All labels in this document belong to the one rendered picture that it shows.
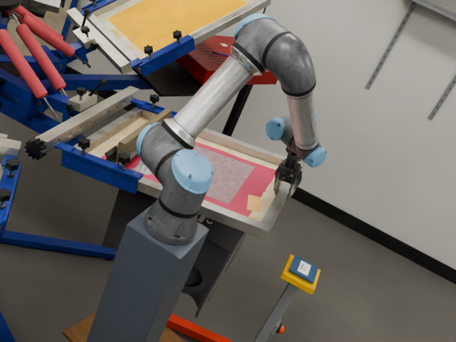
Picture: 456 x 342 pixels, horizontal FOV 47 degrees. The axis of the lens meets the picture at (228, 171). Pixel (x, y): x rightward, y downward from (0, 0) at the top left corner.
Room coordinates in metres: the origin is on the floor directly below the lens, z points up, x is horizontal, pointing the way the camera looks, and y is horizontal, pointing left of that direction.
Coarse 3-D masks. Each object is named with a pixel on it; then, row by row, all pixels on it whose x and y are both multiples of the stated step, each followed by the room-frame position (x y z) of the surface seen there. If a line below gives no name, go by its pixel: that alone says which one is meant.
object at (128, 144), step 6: (162, 114) 1.93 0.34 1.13; (168, 114) 1.97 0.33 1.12; (150, 120) 1.84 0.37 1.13; (156, 120) 1.86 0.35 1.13; (162, 120) 1.91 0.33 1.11; (144, 126) 1.78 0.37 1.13; (132, 132) 1.70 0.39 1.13; (138, 132) 1.71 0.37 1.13; (126, 138) 1.64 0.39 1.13; (132, 138) 1.66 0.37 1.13; (120, 144) 1.60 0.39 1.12; (126, 144) 1.61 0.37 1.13; (132, 144) 1.66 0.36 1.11; (120, 150) 1.60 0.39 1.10; (126, 150) 1.61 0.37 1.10; (132, 150) 1.67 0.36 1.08
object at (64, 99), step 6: (48, 96) 1.83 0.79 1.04; (54, 96) 1.84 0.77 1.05; (60, 96) 1.86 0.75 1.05; (66, 96) 1.88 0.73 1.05; (48, 102) 1.83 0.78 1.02; (54, 102) 1.82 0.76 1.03; (60, 102) 1.82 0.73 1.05; (66, 102) 1.82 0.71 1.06; (54, 108) 1.82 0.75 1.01; (60, 108) 1.82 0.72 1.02; (72, 114) 1.81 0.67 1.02
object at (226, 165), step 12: (216, 156) 1.90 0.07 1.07; (228, 156) 1.93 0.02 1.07; (216, 168) 1.80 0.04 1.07; (228, 168) 1.83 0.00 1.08; (240, 168) 1.86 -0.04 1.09; (252, 168) 1.89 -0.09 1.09; (264, 168) 1.92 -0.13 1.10; (240, 180) 1.76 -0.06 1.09; (252, 180) 1.79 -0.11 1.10; (264, 180) 1.82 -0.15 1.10
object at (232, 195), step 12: (156, 180) 1.59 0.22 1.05; (216, 180) 1.71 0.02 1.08; (228, 180) 1.74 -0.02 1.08; (216, 192) 1.63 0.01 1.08; (228, 192) 1.65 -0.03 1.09; (240, 192) 1.68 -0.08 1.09; (252, 192) 1.70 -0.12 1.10; (216, 204) 1.55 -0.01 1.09; (228, 204) 1.57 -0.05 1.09; (240, 204) 1.60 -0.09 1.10
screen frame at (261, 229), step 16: (128, 112) 2.00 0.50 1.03; (144, 112) 2.07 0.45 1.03; (112, 128) 1.81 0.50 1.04; (96, 144) 1.69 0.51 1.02; (224, 144) 2.02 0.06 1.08; (240, 144) 2.01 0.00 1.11; (272, 160) 1.99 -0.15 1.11; (144, 192) 1.49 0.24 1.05; (160, 192) 1.48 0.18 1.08; (288, 192) 1.72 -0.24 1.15; (208, 208) 1.46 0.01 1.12; (224, 208) 1.49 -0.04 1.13; (272, 208) 1.58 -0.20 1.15; (224, 224) 1.45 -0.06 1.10; (240, 224) 1.44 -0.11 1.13; (256, 224) 1.45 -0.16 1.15; (272, 224) 1.49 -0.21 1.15
